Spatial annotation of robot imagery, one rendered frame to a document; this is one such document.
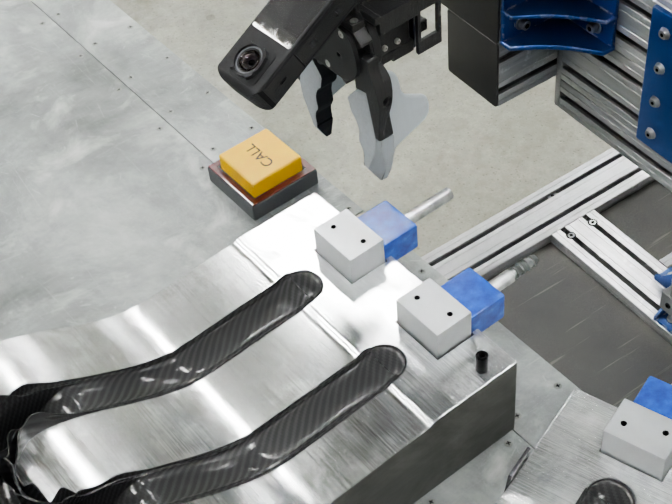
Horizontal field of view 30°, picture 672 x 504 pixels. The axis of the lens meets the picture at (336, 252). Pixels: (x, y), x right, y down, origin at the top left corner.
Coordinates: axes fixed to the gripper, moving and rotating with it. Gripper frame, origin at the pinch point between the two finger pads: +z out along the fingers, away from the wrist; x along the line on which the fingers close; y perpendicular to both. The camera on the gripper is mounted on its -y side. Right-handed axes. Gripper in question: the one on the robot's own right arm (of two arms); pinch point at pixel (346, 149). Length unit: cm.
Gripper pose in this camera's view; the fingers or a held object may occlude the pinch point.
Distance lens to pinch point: 99.1
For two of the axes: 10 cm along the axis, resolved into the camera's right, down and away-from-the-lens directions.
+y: 7.8, -5.0, 3.8
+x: -6.2, -5.4, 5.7
